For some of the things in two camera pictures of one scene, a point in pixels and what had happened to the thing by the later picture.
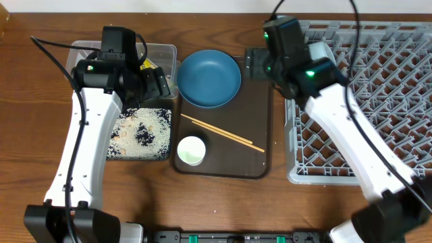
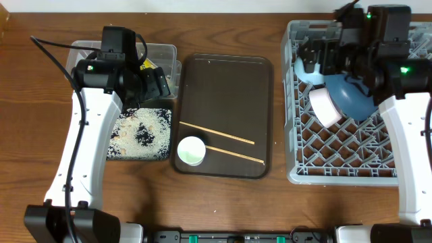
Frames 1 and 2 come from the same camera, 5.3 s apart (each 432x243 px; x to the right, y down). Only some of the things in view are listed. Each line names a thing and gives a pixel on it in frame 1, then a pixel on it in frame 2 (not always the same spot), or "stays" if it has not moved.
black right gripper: x=254 y=63 → x=317 y=55
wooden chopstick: x=231 y=137 → x=234 y=153
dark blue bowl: x=208 y=78 → x=351 y=96
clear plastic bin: x=157 y=55 stays
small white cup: x=192 y=150 stays
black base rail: x=175 y=236 stays
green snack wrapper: x=148 y=63 stays
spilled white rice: x=142 y=133 stays
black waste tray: x=142 y=133 stays
